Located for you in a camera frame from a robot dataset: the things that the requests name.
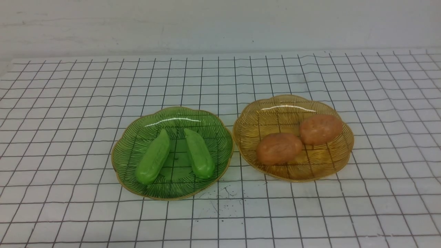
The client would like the white grid tablecloth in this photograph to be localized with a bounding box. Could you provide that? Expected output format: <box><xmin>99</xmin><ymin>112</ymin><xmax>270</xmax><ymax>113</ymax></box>
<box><xmin>0</xmin><ymin>49</ymin><xmax>440</xmax><ymax>248</ymax></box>

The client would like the amber glass plate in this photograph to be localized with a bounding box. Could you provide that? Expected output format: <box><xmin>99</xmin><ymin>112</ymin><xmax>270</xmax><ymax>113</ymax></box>
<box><xmin>233</xmin><ymin>95</ymin><xmax>355</xmax><ymax>182</ymax></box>

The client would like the green cucumber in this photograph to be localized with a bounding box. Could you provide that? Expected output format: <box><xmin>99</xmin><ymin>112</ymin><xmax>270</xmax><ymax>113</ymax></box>
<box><xmin>135</xmin><ymin>129</ymin><xmax>171</xmax><ymax>185</ymax></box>
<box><xmin>183</xmin><ymin>128</ymin><xmax>215</xmax><ymax>179</ymax></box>

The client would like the brown potato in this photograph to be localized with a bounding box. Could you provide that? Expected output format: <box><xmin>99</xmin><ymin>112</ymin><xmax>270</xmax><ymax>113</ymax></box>
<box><xmin>299</xmin><ymin>114</ymin><xmax>343</xmax><ymax>146</ymax></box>
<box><xmin>256</xmin><ymin>133</ymin><xmax>304</xmax><ymax>165</ymax></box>

